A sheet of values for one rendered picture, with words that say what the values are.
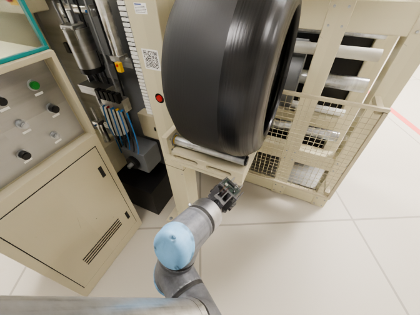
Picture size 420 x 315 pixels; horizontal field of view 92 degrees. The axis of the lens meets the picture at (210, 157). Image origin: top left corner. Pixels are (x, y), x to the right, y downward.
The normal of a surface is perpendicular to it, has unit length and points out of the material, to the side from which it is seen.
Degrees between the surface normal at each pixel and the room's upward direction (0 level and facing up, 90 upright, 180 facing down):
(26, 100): 90
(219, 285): 0
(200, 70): 70
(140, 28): 90
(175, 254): 63
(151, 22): 90
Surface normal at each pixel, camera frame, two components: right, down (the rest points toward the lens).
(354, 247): -0.02, -0.71
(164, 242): -0.48, 0.21
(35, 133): 0.90, 0.29
